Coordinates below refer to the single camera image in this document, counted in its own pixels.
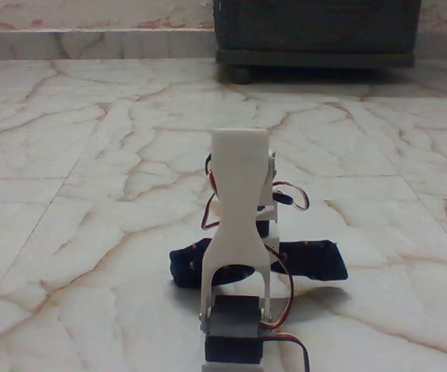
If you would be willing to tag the black cloth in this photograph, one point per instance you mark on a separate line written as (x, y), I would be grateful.
(316, 259)

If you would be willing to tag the black cabinet caster wheel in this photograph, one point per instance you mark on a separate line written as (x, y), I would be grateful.
(239, 74)

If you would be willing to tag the dark wooden cabinet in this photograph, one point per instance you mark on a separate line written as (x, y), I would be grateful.
(316, 27)

